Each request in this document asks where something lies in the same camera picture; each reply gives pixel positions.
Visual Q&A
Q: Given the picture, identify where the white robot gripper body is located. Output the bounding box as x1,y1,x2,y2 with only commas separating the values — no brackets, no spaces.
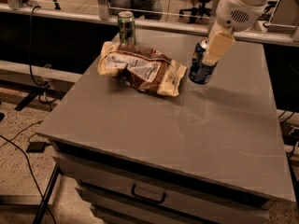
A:
216,0,266,32

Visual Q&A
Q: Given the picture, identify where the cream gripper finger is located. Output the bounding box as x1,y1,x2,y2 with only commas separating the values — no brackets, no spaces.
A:
203,28,235,66

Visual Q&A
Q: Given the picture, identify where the blue pepsi can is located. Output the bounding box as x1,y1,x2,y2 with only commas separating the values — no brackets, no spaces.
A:
189,39,217,84

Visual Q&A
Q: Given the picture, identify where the black power adapter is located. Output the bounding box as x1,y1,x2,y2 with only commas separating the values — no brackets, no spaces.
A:
26,142,47,153

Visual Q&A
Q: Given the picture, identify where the brown chip bag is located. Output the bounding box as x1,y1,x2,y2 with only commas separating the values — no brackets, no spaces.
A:
97,42,187,97

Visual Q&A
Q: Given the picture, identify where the green soda can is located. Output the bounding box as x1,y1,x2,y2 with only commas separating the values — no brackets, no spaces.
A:
118,11,136,45

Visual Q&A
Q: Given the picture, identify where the black drawer handle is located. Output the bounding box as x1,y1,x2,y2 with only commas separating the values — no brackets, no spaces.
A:
131,184,166,204

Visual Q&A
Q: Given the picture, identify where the black office chair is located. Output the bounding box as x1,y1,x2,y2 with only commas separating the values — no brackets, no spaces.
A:
179,0,212,23

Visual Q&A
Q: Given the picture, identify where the grey drawer cabinet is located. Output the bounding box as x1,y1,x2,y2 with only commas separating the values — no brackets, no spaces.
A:
38,42,295,224

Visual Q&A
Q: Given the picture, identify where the black floor cable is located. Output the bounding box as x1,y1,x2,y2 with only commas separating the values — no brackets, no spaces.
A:
0,134,57,224

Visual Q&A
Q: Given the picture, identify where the metal railing post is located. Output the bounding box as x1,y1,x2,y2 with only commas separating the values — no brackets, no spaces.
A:
97,0,110,21

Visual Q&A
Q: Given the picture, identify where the seated person in jeans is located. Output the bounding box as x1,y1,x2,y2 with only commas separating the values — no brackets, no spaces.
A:
108,0,163,21

